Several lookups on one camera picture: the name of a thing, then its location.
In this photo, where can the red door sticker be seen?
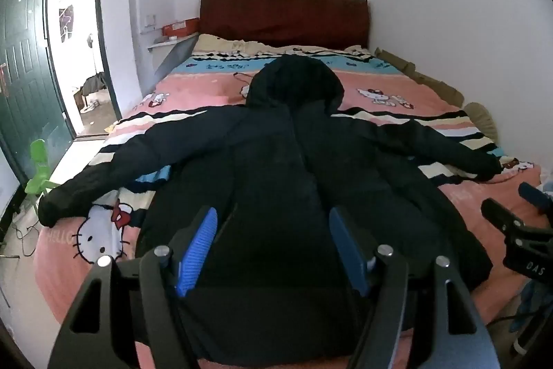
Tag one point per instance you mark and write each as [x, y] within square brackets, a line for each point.
[2, 78]

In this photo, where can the dark red headboard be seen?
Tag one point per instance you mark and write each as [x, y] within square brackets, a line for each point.
[281, 19]

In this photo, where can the black hooded jacket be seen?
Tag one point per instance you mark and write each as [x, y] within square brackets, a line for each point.
[276, 161]

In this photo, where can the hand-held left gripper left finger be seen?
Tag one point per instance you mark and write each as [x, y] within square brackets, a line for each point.
[198, 252]

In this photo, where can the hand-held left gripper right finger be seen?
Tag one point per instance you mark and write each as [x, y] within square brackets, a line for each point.
[350, 252]

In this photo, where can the clothes on hanger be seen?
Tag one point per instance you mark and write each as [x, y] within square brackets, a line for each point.
[67, 21]

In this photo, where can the dark green door frame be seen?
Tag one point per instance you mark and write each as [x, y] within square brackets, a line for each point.
[108, 70]

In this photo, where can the white shoes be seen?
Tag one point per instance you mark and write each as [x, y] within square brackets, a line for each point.
[89, 106]

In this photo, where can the green plastic chair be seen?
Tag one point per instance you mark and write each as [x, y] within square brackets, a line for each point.
[39, 179]

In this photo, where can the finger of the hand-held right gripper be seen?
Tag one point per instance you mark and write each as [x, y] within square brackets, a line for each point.
[538, 200]
[501, 217]

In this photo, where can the grey flat screen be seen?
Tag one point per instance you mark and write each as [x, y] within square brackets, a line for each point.
[7, 187]

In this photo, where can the blue white cloth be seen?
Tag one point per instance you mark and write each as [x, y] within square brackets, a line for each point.
[533, 304]

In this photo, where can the cardboard box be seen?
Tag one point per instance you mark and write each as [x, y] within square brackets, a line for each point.
[80, 99]

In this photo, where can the white wall shelf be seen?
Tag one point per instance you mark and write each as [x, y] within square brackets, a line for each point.
[168, 43]

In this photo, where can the olive green blanket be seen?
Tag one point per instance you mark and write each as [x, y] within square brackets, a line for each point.
[432, 81]

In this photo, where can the cartoon cat printed bed sheet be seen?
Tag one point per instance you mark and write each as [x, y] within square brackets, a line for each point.
[207, 92]

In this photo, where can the dark green door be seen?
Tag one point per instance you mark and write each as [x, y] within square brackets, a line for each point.
[26, 70]

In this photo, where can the red box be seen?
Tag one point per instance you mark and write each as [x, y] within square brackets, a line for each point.
[181, 26]

